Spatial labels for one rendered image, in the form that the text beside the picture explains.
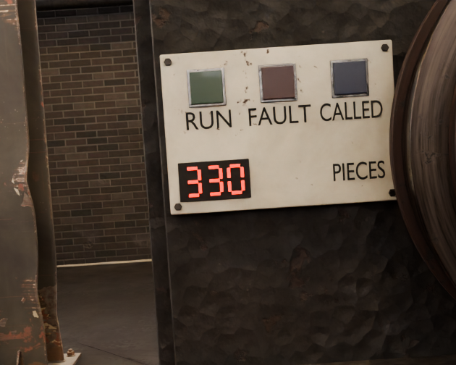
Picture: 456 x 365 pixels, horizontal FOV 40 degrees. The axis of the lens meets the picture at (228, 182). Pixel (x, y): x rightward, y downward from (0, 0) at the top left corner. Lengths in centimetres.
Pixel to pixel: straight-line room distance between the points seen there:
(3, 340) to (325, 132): 287
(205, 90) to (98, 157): 612
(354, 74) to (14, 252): 275
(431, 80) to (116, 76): 628
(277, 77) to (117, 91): 611
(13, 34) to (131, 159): 363
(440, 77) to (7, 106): 284
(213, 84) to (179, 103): 4
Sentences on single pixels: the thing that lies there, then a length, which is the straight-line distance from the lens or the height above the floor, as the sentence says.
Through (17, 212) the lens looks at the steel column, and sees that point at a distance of 329.
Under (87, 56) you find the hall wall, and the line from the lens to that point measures 690.
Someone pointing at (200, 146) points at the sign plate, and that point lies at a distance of 71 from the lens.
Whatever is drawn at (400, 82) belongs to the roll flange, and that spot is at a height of 119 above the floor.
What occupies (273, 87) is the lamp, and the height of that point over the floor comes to 119.
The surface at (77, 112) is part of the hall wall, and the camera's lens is 687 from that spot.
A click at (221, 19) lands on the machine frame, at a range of 74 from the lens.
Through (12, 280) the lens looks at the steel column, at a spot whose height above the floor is 55.
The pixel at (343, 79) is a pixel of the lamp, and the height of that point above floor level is 120.
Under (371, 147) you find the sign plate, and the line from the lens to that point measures 73.
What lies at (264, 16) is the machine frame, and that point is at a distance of 75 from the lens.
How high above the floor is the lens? 113
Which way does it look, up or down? 3 degrees down
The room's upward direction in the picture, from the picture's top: 4 degrees counter-clockwise
